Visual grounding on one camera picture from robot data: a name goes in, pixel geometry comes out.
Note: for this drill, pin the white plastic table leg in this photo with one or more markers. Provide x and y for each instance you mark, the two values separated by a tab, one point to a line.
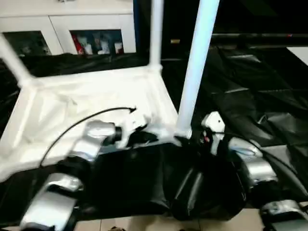
14	62
156	31
195	62

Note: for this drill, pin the white plastic table top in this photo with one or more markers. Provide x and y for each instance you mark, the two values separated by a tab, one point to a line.
62	106

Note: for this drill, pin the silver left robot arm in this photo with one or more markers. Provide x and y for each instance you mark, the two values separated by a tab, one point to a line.
84	149

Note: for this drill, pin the black left robot foot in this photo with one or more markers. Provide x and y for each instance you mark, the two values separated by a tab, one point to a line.
115	229

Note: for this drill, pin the white glass door cabinet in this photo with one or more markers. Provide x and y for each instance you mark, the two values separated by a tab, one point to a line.
67	21

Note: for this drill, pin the small yellow label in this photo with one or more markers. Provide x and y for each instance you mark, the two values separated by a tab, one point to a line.
175	41

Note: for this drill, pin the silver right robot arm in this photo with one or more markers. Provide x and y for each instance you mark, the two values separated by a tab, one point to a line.
252	166

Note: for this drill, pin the black table mat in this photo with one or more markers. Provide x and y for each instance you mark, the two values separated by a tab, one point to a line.
260	86

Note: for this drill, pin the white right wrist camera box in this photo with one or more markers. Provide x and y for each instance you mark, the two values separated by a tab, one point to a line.
212	122

